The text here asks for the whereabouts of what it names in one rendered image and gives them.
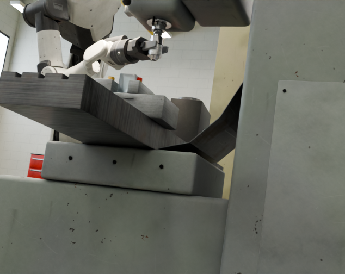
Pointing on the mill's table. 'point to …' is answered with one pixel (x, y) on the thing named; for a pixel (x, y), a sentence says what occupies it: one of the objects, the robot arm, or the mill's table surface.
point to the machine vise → (151, 104)
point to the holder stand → (190, 117)
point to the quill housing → (162, 8)
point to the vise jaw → (108, 84)
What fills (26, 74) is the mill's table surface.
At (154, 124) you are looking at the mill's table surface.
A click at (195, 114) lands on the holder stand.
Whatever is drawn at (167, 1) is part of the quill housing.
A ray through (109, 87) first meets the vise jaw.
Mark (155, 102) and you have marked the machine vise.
